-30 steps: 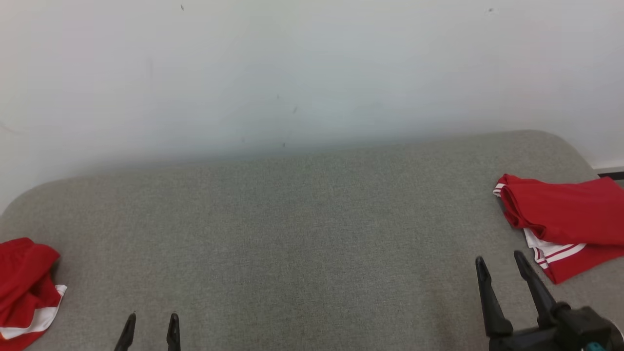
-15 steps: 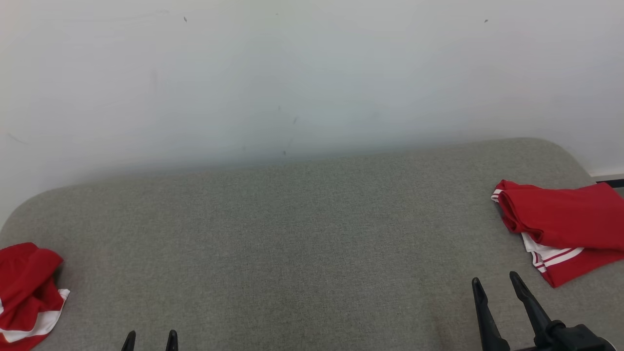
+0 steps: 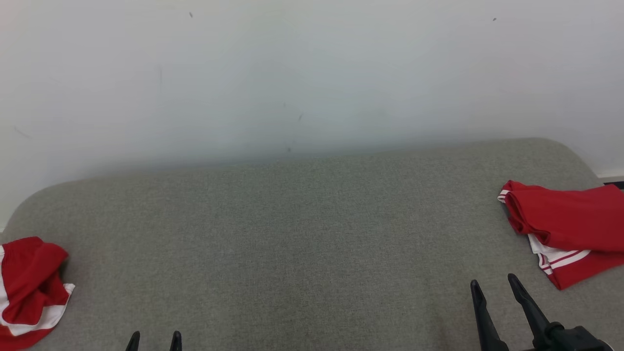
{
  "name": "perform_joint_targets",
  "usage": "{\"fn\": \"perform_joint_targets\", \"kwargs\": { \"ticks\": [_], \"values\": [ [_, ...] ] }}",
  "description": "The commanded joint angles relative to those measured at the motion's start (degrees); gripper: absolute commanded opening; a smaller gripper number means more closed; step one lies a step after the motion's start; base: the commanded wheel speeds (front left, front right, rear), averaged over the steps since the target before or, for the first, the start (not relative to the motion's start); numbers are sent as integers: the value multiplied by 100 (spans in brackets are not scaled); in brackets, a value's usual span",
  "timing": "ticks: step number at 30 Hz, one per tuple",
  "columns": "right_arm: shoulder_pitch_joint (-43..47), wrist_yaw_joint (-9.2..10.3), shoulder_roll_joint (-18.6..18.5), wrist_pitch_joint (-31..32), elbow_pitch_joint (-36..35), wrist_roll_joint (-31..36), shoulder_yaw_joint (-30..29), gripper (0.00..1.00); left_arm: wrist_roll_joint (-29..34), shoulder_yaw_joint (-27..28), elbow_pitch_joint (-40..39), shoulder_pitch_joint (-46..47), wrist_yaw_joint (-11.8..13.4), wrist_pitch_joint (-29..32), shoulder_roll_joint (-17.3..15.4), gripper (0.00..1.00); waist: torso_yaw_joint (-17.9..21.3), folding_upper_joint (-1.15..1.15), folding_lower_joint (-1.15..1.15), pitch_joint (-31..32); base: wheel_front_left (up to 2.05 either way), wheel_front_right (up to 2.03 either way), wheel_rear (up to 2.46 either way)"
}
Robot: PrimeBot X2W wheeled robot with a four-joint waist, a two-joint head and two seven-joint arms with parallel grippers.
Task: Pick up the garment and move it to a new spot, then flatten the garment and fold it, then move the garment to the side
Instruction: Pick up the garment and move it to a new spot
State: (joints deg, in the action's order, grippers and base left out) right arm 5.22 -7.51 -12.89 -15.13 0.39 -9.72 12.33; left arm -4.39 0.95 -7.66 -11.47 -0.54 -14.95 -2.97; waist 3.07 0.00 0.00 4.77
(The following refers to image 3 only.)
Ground red white basketball jersey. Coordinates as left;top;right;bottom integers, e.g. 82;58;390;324
497;180;624;291

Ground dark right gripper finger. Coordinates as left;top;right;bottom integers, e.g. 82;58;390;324
470;279;510;351
507;273;551;349

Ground red white basketball shorts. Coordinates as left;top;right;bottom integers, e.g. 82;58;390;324
0;236;76;351

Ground grey fabric sofa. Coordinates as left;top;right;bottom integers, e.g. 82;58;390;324
0;138;624;351

